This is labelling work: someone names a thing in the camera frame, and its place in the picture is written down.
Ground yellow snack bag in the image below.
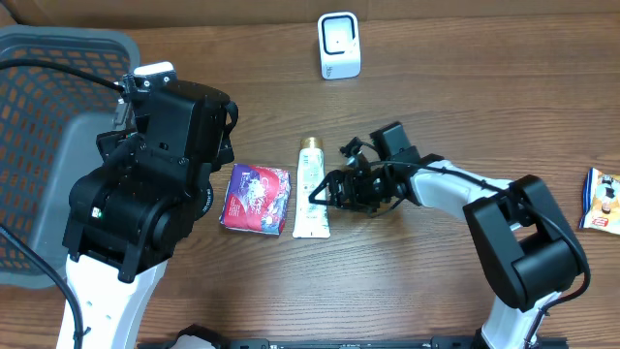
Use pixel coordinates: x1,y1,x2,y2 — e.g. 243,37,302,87
579,168,619,235

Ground white bamboo print tube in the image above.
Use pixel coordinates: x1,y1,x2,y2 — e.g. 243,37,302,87
293,137,330,238

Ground white barcode scanner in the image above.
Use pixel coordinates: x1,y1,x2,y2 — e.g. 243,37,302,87
317,12,361,80

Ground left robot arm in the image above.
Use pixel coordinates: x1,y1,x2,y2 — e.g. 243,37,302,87
57,61,238,348

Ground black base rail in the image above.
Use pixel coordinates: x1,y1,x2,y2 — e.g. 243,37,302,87
138,324,571,349

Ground red purple pad pack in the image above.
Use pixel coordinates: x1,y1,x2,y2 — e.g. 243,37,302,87
220,163,291,236

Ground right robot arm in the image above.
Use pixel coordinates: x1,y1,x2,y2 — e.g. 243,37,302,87
308,122,591,348

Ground grey plastic basket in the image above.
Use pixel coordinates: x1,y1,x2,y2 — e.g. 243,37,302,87
1,25,140,274

